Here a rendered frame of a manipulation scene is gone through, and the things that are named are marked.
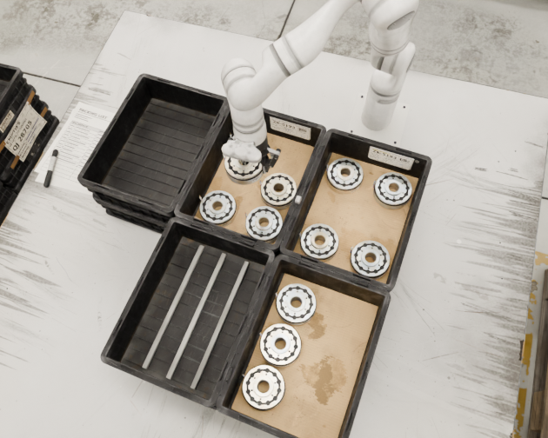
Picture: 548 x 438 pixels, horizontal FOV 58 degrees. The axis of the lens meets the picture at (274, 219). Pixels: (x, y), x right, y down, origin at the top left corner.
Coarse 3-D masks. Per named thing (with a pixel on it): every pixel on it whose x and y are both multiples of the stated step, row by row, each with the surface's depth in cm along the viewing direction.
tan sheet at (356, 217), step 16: (368, 176) 144; (320, 192) 143; (336, 192) 143; (368, 192) 142; (320, 208) 141; (336, 208) 141; (352, 208) 141; (368, 208) 140; (384, 208) 140; (400, 208) 140; (304, 224) 139; (336, 224) 139; (352, 224) 139; (368, 224) 138; (384, 224) 138; (400, 224) 138; (320, 240) 137; (352, 240) 137; (368, 240) 137; (384, 240) 136; (336, 256) 135
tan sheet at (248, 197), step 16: (272, 144) 150; (288, 144) 150; (304, 144) 150; (288, 160) 148; (304, 160) 148; (224, 176) 147; (208, 192) 145; (240, 192) 144; (256, 192) 144; (240, 208) 142; (288, 208) 142; (240, 224) 140
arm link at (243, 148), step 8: (264, 128) 111; (240, 136) 110; (248, 136) 109; (256, 136) 110; (264, 136) 113; (224, 144) 111; (232, 144) 111; (240, 144) 111; (248, 144) 111; (256, 144) 112; (224, 152) 111; (232, 152) 110; (240, 152) 110; (248, 152) 110; (256, 152) 110; (248, 160) 110; (256, 160) 110
